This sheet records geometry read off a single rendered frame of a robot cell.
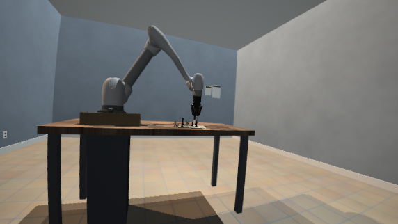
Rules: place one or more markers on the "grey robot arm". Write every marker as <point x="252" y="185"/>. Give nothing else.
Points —
<point x="116" y="92"/>

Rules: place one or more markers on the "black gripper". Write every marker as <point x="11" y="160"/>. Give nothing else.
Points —
<point x="196" y="108"/>

